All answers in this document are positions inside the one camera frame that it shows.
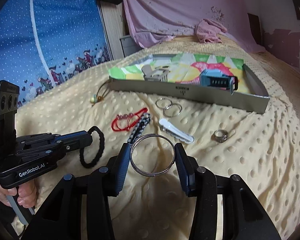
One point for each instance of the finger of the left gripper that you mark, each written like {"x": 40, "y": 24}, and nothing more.
{"x": 74, "y": 145}
{"x": 80, "y": 137}

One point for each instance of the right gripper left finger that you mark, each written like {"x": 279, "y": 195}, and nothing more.
{"x": 121, "y": 167}

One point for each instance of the pink hanging sheet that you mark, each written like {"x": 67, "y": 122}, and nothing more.
{"x": 154, "y": 21}

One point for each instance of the wooden wardrobe panel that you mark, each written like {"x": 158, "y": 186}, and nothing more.
{"x": 114, "y": 23}

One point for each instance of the person's left hand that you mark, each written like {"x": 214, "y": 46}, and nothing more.
{"x": 27, "y": 194}

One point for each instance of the blue cartoon wardrobe cover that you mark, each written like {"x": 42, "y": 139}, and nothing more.
{"x": 44, "y": 43}

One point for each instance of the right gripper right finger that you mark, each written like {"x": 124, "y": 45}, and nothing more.
{"x": 185, "y": 170}

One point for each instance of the pink crumpled towel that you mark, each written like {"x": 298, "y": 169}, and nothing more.
{"x": 207, "y": 31}

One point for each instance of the grey drawer cabinet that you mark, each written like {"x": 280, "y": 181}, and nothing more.
{"x": 129, "y": 46}

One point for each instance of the white hair clip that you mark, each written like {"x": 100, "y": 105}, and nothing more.
{"x": 170, "y": 129}

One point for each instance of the dark board at wall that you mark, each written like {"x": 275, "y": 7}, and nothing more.
{"x": 255, "y": 28}

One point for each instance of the yellow dotted blanket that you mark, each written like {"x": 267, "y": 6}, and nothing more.
{"x": 263, "y": 149}

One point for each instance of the large silver bangle pair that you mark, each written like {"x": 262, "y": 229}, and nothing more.
{"x": 152, "y": 155}

